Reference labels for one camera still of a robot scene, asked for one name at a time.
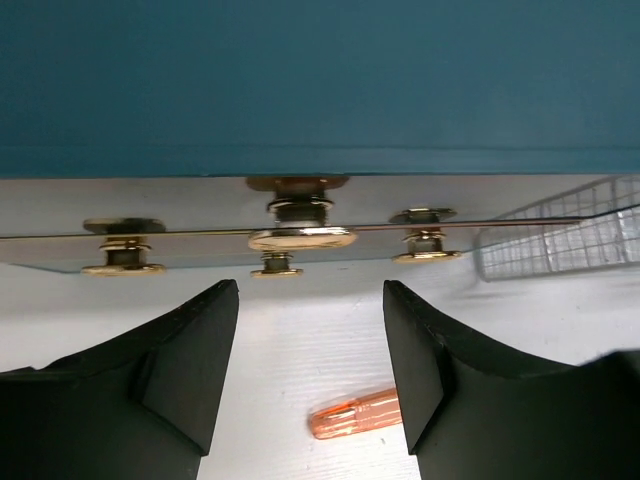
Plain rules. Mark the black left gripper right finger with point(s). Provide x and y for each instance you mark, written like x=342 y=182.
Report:
x=475 y=408

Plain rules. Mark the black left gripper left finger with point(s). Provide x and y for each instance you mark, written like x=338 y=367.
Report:
x=142 y=405

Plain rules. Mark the teal drawer cabinet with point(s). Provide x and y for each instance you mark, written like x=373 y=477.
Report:
x=141 y=135

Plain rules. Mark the orange transparent stapler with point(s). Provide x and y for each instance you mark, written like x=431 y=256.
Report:
x=365 y=413

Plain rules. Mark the white wire desk organizer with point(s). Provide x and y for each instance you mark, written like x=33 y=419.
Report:
x=607 y=237

